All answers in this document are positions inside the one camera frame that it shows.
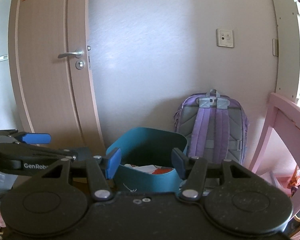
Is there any red white snack wrapper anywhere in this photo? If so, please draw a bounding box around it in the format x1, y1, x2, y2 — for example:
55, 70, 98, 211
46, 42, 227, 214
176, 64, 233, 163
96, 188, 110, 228
124, 164, 173, 174

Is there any purple grey backpack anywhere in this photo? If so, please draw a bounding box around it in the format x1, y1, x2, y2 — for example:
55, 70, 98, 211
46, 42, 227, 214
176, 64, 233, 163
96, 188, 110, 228
174, 89, 249, 164

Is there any silver door lock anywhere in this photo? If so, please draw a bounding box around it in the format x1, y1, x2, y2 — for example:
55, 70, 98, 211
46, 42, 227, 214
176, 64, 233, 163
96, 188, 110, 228
75, 60, 85, 70

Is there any wooden door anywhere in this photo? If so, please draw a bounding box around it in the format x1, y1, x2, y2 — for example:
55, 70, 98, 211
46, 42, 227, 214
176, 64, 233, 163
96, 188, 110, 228
8, 0, 106, 154

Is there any pink wooden chair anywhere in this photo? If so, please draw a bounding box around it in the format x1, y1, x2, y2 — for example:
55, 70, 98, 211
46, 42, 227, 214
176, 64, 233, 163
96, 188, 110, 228
249, 93, 300, 217

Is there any white bookshelf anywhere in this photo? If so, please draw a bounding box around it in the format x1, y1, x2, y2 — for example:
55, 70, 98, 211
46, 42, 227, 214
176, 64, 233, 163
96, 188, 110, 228
273, 0, 300, 107

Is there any silver door handle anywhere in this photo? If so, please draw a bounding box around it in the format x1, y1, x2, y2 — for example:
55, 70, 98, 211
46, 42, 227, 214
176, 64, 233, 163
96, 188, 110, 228
57, 49, 84, 59

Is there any white wall socket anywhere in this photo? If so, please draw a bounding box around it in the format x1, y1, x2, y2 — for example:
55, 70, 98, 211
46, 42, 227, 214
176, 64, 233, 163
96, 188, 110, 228
216, 28, 235, 48

